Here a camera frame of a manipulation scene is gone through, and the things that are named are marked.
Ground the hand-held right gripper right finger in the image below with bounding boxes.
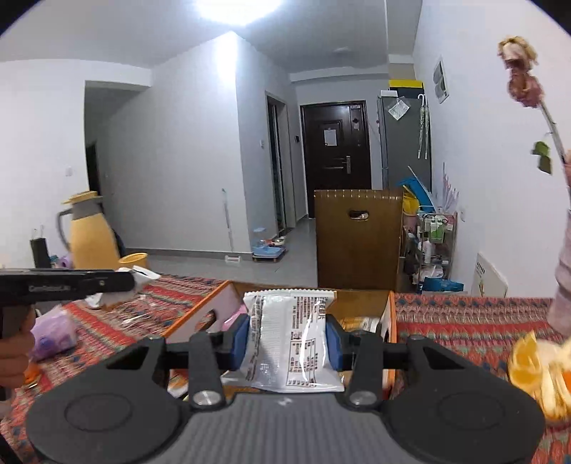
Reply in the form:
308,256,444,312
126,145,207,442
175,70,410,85
325,314,469,409

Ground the yellow thermos jug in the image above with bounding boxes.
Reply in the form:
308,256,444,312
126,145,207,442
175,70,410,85
56,191,121,271

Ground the person's left hand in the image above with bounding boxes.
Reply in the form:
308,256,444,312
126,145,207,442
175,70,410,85
0,309,37,389

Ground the brown cardboard box lid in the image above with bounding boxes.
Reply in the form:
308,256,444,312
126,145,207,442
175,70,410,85
314,188,405,291

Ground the white folded umbrella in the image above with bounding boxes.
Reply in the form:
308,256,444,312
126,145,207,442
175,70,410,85
416,94,431,160

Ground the dark entrance door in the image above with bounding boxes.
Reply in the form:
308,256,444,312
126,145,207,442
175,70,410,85
300,101,373,218

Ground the white wall heater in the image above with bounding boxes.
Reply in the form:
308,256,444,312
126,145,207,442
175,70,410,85
472,252,509,298

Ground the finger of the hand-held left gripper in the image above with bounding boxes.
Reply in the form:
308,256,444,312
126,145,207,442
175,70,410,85
99,270,136,297

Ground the metal storage rack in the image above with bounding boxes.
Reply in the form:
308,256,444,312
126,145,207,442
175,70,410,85
404,210,458,293

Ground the purple tissue pack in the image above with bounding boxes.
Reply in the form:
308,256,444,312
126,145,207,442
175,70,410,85
29,307,79,362

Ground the ceiling light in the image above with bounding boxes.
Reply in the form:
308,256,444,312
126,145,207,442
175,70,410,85
196,0,287,27

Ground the blue bag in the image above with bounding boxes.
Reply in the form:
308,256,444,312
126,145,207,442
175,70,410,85
421,277,465,294

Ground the grey refrigerator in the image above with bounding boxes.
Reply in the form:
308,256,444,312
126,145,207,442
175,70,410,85
377,91,433,191

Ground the patterned red tablecloth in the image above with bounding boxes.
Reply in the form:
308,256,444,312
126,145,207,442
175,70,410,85
0,273,571,464

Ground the dried flower stem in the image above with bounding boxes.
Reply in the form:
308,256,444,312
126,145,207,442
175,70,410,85
498,36,571,189

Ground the white crumpled tissue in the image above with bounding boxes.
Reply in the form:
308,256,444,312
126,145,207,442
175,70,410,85
85,265,161,309

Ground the pink vase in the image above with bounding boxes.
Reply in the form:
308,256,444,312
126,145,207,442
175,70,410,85
548,230,571,336

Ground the orange cardboard box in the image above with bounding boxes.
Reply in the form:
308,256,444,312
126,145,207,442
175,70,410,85
161,280,399,400

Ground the blue plastic board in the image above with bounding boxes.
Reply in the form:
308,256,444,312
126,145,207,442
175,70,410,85
397,166,436,215

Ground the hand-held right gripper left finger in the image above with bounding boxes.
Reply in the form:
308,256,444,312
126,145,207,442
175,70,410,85
105,313,251,410

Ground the purple paper decoration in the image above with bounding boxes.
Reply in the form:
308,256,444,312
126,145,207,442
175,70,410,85
441,162,460,207

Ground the black paper bag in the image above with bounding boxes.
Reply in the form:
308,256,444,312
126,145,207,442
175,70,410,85
30,227,52,269

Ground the white snack packet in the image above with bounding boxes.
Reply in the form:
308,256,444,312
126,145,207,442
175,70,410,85
221,289,346,393

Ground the blue pet feeder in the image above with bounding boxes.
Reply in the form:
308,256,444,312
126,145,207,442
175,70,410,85
252,228,289,262

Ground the yellow cup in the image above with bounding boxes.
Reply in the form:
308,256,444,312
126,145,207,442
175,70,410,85
118,252,149,271

